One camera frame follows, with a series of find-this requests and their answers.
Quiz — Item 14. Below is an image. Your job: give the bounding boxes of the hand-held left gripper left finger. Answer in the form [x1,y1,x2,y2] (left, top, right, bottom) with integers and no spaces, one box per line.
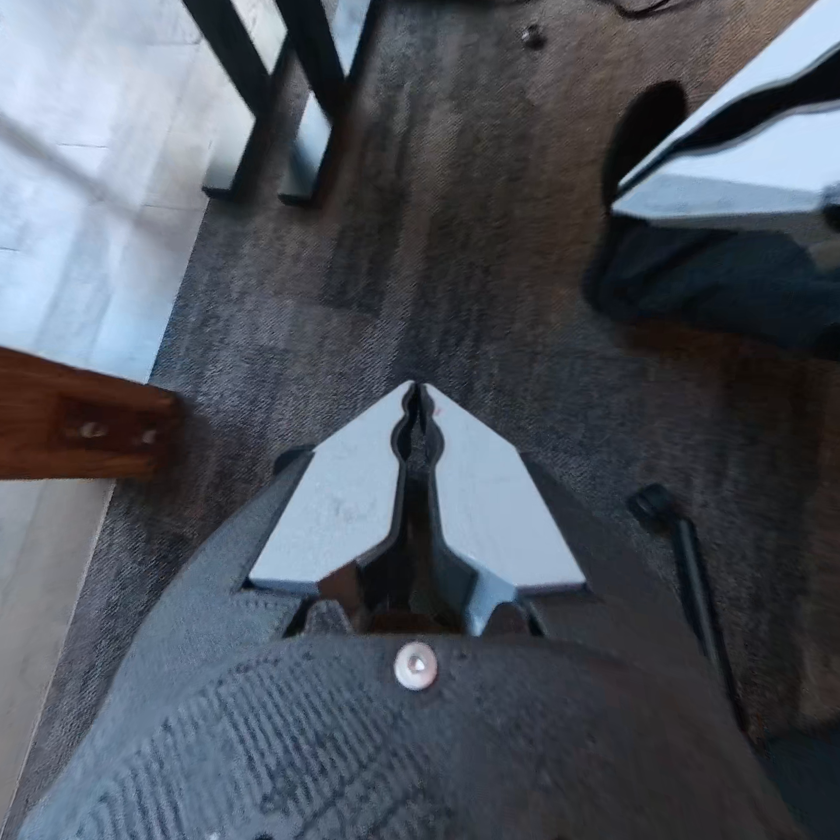
[248,381,420,586]

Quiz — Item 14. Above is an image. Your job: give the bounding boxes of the black cable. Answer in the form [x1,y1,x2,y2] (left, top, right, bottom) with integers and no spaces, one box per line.
[591,0,677,19]

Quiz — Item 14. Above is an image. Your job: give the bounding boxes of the brown wooden table leg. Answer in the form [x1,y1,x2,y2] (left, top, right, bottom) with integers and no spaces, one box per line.
[0,346,185,483]

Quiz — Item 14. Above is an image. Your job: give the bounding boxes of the person's black shoe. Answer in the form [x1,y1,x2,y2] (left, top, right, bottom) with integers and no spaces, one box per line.
[602,80,690,207]

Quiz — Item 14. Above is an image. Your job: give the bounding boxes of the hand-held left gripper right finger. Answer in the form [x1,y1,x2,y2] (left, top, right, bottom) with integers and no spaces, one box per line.
[419,382,586,636]

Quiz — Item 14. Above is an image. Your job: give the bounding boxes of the black metal table legs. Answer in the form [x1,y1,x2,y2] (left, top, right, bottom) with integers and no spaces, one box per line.
[180,0,378,207]

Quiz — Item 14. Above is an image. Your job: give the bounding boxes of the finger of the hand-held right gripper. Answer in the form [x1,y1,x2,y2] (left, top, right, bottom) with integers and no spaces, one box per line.
[616,0,840,191]
[610,105,840,232]

